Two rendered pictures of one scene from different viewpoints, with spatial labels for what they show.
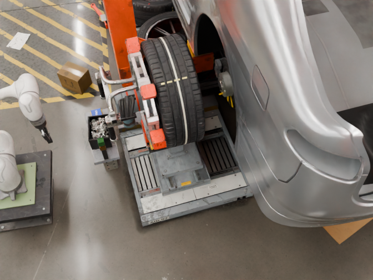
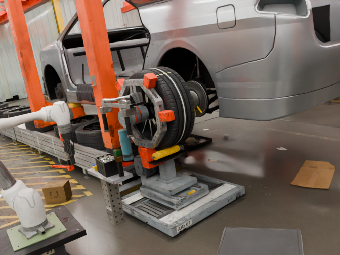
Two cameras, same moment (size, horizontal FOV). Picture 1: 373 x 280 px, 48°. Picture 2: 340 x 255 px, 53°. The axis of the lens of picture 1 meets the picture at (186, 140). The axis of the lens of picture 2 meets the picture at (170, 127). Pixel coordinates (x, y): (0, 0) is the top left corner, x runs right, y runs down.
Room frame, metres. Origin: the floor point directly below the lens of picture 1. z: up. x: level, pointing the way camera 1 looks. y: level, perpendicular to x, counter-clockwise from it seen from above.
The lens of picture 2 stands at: (-0.89, 1.09, 1.36)
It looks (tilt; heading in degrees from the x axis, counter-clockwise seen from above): 14 degrees down; 337
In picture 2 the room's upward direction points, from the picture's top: 9 degrees counter-clockwise
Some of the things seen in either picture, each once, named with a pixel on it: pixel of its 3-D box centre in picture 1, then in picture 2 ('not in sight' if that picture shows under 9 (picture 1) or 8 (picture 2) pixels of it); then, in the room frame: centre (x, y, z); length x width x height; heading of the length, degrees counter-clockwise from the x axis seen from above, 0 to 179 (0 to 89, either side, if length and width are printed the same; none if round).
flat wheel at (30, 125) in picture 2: not in sight; (45, 121); (5.19, 0.76, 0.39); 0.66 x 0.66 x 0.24
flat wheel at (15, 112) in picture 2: not in sight; (21, 115); (6.60, 1.11, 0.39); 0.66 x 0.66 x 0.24
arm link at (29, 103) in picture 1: (29, 104); (60, 112); (1.49, 0.86, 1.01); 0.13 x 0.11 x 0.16; 15
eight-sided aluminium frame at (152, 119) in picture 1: (144, 98); (140, 113); (1.65, 0.25, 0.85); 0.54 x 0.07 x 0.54; 15
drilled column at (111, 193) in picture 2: (106, 149); (112, 198); (1.70, 0.59, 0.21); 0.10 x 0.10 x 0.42; 15
